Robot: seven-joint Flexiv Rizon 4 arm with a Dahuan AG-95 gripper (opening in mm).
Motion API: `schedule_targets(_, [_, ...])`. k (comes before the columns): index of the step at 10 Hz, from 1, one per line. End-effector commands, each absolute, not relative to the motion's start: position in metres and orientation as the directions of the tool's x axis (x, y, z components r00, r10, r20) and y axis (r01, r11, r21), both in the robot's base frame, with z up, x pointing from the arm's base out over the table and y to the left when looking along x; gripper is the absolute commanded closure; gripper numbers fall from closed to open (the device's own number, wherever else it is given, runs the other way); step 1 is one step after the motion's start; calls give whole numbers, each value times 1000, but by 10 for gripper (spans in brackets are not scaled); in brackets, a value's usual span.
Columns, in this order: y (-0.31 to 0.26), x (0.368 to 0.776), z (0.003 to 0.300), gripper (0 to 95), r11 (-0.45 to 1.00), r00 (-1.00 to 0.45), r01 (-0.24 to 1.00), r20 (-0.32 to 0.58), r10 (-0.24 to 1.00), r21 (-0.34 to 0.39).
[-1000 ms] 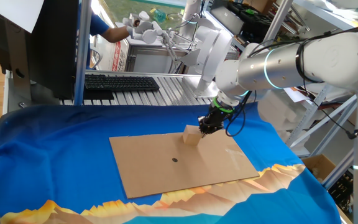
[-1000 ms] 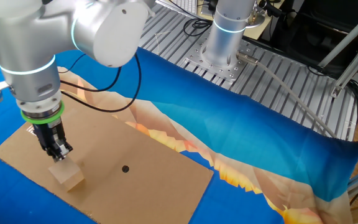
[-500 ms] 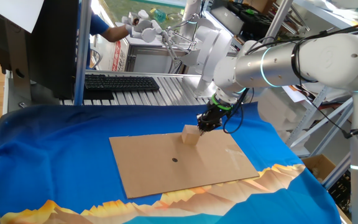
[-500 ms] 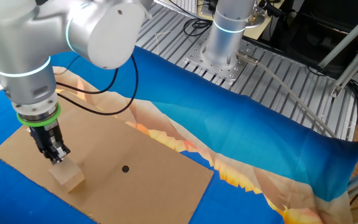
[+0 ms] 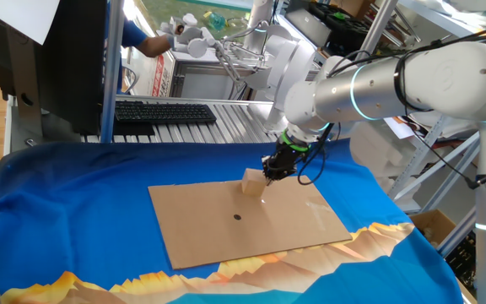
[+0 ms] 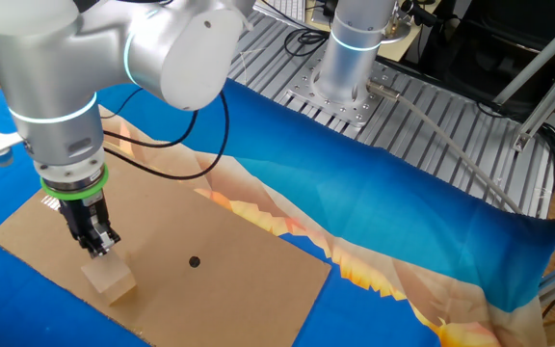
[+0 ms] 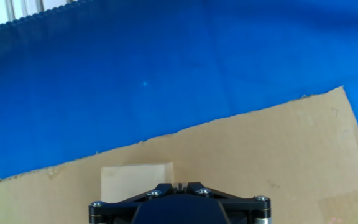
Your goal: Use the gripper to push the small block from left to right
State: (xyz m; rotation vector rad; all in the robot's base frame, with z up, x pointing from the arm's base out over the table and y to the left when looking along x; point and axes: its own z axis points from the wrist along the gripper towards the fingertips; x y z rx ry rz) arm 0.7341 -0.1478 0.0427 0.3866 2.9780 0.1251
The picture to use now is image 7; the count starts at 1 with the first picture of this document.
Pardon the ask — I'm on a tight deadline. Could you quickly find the blue mountain print cloth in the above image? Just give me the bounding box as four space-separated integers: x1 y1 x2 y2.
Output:
0 0 358 188

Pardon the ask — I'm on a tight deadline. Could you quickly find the brown cardboard sheet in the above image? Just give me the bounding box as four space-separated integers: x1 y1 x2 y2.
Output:
0 86 358 224

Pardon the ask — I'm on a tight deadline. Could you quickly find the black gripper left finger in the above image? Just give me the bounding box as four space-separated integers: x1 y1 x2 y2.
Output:
88 182 180 224

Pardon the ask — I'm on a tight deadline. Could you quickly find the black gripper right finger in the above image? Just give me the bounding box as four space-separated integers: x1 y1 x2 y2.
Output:
178 182 272 224

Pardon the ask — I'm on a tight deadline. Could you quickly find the small wooden block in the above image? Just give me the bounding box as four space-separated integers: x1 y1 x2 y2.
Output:
100 161 175 203

